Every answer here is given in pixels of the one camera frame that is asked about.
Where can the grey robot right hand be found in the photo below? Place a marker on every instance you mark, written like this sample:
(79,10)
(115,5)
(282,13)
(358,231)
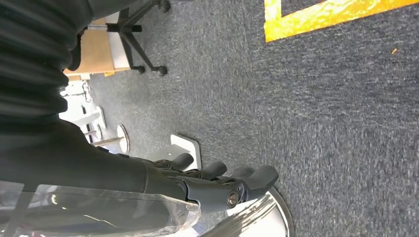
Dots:
(82,170)

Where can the white display stand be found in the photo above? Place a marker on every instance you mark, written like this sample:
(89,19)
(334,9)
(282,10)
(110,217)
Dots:
(85,111)

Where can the grey kiosk stand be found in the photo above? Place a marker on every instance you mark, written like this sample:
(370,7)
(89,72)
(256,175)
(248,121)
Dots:
(186,144)

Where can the black office chair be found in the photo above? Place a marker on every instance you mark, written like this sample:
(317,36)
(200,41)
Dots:
(131,39)

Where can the yellow floor tape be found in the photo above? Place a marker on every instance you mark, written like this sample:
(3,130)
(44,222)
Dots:
(311,19)

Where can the chrome stanchion post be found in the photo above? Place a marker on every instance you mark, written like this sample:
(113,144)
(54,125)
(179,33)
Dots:
(262,222)

